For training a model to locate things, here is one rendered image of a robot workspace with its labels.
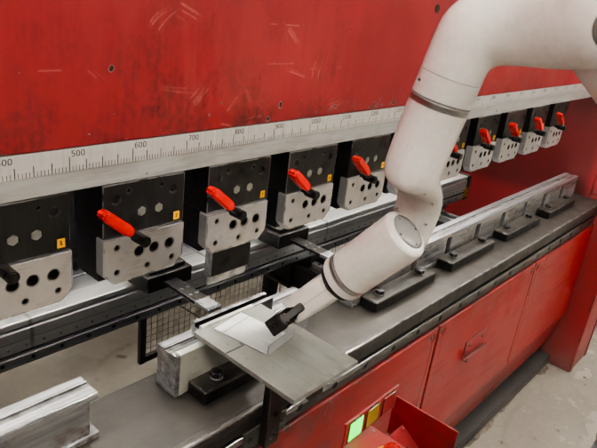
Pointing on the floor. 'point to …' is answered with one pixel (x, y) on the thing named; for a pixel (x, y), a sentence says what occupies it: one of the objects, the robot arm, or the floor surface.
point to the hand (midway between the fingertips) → (284, 318)
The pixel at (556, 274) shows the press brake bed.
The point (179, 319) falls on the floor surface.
